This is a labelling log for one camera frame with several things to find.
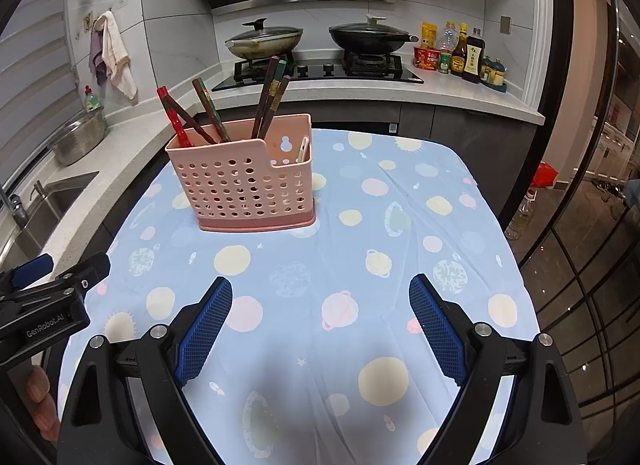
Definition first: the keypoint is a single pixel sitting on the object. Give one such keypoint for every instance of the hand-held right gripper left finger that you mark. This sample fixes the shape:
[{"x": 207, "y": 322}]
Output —
[{"x": 205, "y": 330}]

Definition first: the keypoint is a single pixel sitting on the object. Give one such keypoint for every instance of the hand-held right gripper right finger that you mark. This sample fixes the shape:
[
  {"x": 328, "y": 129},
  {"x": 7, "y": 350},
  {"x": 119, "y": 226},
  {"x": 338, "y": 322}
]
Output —
[{"x": 437, "y": 330}]

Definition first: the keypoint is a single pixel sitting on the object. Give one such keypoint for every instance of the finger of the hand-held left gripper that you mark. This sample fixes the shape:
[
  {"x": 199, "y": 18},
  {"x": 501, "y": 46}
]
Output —
[
  {"x": 85, "y": 270},
  {"x": 32, "y": 265}
]

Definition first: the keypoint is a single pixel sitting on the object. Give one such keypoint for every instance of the pink perforated utensil holder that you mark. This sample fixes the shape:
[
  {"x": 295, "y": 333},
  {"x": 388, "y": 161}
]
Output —
[{"x": 240, "y": 185}]

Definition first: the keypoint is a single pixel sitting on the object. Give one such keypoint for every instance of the red chopstick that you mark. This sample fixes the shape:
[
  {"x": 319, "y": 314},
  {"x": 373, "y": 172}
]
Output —
[
  {"x": 164, "y": 97},
  {"x": 181, "y": 134}
]

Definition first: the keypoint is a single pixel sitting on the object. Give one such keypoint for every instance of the white ceramic soup spoon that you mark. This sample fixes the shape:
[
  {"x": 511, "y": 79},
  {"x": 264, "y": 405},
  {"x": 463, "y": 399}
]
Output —
[{"x": 303, "y": 150}]

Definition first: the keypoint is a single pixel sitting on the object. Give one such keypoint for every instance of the person's left hand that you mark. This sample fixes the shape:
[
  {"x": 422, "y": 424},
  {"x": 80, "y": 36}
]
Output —
[{"x": 40, "y": 390}]

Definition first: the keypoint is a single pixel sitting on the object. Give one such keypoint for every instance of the chrome faucet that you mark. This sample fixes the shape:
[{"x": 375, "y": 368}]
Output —
[{"x": 12, "y": 205}]

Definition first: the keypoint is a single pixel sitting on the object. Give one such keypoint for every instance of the steel kitchen sink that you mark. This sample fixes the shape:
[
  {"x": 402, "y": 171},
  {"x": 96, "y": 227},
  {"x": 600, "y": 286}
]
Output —
[{"x": 55, "y": 205}]

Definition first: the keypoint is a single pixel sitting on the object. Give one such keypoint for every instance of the chrome soap dispenser pump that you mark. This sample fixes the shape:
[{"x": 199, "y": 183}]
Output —
[{"x": 37, "y": 190}]

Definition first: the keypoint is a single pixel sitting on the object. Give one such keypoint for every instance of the blue dotted tablecloth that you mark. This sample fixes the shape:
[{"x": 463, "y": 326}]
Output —
[{"x": 375, "y": 255}]

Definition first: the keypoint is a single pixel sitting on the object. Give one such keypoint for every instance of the metal colander bowl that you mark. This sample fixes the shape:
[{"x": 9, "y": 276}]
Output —
[{"x": 80, "y": 137}]

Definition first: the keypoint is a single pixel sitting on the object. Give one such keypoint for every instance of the clear oil bottle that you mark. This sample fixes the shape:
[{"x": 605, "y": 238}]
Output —
[{"x": 520, "y": 217}]

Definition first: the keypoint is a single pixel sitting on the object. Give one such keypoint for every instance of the green dish soap bottle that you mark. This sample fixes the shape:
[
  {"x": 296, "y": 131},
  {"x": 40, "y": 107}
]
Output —
[{"x": 92, "y": 102}]

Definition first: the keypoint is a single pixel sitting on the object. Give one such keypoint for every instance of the red plastic bag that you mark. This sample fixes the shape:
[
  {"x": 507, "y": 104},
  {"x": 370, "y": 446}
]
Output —
[{"x": 544, "y": 175}]

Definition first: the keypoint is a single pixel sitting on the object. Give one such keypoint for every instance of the dark kitchen cabinet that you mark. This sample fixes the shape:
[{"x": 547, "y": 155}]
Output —
[{"x": 475, "y": 140}]

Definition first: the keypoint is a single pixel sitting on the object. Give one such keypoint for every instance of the white window blinds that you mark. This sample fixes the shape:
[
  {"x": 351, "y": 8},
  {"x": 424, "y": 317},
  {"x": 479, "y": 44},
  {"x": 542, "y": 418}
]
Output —
[{"x": 35, "y": 70}]

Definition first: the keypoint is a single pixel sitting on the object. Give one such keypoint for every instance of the glass sliding door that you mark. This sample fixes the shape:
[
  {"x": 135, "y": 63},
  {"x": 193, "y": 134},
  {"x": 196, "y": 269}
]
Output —
[{"x": 600, "y": 195}]

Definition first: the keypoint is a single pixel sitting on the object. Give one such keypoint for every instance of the purple hanging cloth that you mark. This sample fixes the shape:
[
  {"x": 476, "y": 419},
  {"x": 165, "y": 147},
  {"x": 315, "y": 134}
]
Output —
[{"x": 97, "y": 57}]

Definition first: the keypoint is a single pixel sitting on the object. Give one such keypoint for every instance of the white hanging towel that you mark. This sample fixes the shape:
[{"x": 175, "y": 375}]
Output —
[{"x": 119, "y": 57}]

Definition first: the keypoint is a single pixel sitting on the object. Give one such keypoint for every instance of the blue and yellow condiment jars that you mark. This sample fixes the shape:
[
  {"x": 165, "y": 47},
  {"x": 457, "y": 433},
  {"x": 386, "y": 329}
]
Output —
[{"x": 495, "y": 76}]

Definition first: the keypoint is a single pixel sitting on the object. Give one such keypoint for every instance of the small green lidded jar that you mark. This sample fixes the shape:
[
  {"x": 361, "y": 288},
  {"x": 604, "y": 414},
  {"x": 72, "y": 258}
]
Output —
[{"x": 444, "y": 65}]

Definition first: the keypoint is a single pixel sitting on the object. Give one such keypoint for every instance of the dark soy sauce bottle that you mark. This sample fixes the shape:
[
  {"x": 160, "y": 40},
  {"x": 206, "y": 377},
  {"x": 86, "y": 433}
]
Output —
[{"x": 473, "y": 62}]

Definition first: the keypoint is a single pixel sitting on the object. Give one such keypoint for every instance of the red instant noodle cup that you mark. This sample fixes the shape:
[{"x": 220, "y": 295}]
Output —
[{"x": 426, "y": 58}]

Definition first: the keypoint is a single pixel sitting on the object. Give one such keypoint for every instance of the brown sauce bottle yellow cap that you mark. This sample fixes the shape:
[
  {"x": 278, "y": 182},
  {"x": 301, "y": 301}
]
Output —
[{"x": 460, "y": 55}]

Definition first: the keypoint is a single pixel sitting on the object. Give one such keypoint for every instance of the black gas stove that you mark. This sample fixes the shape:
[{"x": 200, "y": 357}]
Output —
[{"x": 320, "y": 75}]

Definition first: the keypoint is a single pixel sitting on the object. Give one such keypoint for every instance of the beige wok with glass lid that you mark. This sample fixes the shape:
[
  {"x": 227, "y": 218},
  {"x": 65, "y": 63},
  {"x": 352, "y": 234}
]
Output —
[{"x": 265, "y": 42}]

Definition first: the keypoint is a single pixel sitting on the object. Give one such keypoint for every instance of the clear plastic bottle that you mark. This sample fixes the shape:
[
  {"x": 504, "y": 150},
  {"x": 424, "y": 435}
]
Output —
[{"x": 446, "y": 37}]

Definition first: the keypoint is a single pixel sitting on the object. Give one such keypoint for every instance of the yellow seasoning packet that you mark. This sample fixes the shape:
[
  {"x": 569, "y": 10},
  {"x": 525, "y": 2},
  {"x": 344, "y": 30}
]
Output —
[{"x": 427, "y": 35}]

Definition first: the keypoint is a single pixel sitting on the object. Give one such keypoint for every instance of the black wok with glass lid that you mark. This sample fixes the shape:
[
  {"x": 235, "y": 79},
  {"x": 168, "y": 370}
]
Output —
[{"x": 370, "y": 37}]

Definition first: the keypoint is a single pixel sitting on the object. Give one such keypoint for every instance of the wall power outlet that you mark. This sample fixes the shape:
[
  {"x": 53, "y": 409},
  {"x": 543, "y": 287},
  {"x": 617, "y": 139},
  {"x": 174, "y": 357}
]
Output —
[{"x": 87, "y": 20}]

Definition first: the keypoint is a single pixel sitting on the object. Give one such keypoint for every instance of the grey wall switch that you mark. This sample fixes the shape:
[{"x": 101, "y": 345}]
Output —
[{"x": 506, "y": 25}]

